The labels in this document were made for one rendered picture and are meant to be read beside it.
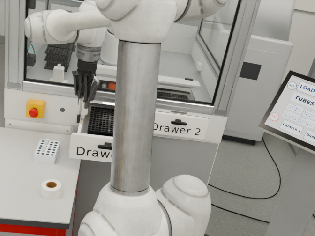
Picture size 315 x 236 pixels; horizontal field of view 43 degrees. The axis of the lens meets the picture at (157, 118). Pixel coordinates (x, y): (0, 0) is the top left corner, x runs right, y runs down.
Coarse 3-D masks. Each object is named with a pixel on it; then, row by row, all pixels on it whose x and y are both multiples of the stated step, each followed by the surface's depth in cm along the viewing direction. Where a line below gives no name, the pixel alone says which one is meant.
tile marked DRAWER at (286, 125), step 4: (284, 120) 178; (284, 124) 178; (288, 124) 177; (292, 124) 177; (296, 124) 176; (280, 128) 178; (284, 128) 177; (288, 128) 177; (292, 128) 176; (296, 128) 175; (300, 128) 175; (292, 132) 175; (296, 132) 175; (300, 132) 174
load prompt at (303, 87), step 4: (300, 84) 182; (304, 84) 181; (308, 84) 181; (296, 88) 182; (300, 88) 181; (304, 88) 181; (308, 88) 180; (312, 88) 179; (304, 92) 180; (308, 92) 179; (312, 92) 179
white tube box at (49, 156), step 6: (42, 144) 168; (48, 144) 168; (54, 144) 169; (36, 150) 163; (48, 150) 164; (54, 150) 166; (36, 156) 160; (42, 156) 161; (48, 156) 161; (54, 156) 161; (42, 162) 162; (48, 162) 162; (54, 162) 162
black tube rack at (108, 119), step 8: (96, 112) 179; (104, 112) 181; (112, 112) 182; (96, 120) 172; (104, 120) 174; (112, 120) 175; (96, 128) 166; (104, 128) 168; (112, 128) 169; (112, 136) 169
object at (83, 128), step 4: (88, 108) 188; (108, 108) 188; (112, 108) 188; (88, 112) 189; (84, 116) 184; (88, 116) 188; (84, 120) 184; (88, 120) 184; (80, 124) 168; (84, 124) 181; (88, 124) 181; (80, 128) 165; (84, 128) 177; (80, 132) 163; (84, 132) 174
